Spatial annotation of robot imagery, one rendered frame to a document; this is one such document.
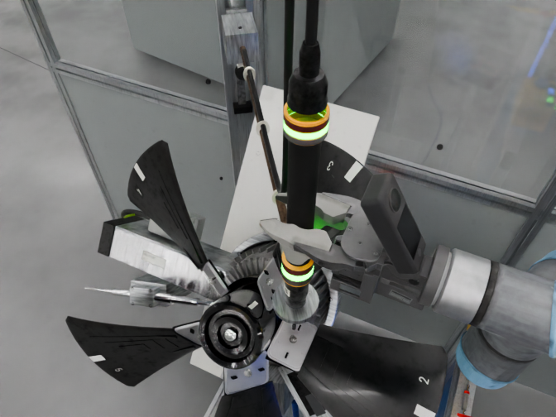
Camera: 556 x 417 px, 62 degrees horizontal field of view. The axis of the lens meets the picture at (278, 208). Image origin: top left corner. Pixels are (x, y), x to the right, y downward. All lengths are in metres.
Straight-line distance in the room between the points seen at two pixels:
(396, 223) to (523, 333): 0.17
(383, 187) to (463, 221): 1.05
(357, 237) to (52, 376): 1.90
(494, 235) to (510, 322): 1.01
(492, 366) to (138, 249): 0.74
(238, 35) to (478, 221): 0.88
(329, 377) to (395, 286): 0.31
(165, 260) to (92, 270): 1.49
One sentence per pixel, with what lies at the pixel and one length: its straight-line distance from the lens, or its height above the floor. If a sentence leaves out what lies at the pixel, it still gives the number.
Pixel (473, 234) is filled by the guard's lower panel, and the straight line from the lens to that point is 1.55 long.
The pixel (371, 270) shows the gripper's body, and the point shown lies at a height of 1.52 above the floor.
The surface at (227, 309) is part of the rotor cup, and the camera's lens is 0.81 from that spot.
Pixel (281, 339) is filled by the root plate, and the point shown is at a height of 1.19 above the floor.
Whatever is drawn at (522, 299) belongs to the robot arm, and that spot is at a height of 1.54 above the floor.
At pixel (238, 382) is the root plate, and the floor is 1.11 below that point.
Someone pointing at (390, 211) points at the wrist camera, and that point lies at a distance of 0.48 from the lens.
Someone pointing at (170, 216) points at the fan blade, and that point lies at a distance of 0.86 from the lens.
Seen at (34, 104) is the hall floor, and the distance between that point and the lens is 3.65.
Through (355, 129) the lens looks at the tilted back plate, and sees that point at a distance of 0.98.
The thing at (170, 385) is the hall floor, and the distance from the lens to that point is 2.13.
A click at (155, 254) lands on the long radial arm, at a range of 1.05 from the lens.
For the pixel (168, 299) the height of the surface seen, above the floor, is 1.10.
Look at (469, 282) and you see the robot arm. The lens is 0.53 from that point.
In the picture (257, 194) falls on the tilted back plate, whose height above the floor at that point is 1.19.
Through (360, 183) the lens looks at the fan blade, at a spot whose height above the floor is 1.43.
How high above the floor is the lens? 1.96
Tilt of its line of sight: 50 degrees down
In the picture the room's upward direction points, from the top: straight up
